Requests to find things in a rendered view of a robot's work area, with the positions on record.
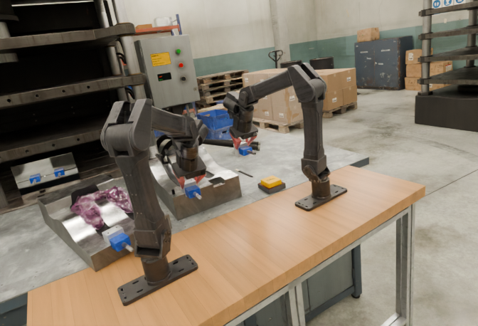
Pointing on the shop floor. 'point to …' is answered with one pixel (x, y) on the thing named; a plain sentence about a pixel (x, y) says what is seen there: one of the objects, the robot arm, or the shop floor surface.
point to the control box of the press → (168, 72)
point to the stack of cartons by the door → (414, 71)
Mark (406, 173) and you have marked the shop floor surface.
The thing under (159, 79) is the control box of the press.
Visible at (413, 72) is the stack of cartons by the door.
